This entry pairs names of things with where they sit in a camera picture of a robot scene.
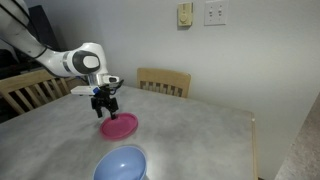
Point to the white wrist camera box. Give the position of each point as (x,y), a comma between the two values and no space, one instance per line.
(83,90)

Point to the blue plastic bowl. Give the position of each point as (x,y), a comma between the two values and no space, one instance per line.
(121,163)

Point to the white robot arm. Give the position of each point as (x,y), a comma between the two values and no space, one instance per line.
(80,61)

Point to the pink round plate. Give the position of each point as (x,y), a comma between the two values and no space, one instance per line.
(120,126)

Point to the black background furniture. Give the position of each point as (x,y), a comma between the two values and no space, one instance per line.
(43,28)

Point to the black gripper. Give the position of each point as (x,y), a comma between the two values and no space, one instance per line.
(105,101)

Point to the wooden slat-back chair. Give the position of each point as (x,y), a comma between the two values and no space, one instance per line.
(30,88)
(165,81)

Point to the white light switch plate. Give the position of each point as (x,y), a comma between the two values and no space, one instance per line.
(216,12)

